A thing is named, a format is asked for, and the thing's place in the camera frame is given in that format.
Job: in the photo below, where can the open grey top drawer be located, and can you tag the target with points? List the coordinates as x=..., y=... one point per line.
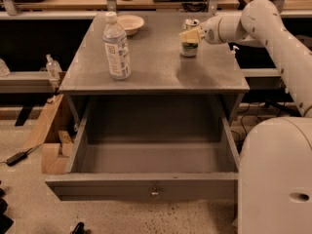
x=146, y=153

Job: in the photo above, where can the clear plastic water bottle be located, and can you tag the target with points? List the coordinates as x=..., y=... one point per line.
x=116, y=47

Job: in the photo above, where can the white paper bowl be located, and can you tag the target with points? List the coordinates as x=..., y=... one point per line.
x=131, y=24

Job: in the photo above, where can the small sanitizer bottle left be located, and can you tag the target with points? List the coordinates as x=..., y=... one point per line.
x=53, y=67

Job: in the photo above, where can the wooden crate left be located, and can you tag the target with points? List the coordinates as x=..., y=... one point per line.
x=54, y=118

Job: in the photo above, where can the white pump dispenser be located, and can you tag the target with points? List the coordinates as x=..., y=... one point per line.
x=235, y=50

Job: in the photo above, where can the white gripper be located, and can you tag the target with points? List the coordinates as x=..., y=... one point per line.
x=211, y=30

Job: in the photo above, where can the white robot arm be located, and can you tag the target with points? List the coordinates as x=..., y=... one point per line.
x=275, y=167

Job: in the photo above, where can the black power adapter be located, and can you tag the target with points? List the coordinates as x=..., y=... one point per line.
x=16, y=158

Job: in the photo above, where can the grey cabinet counter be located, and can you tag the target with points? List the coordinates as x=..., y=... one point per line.
x=156, y=64

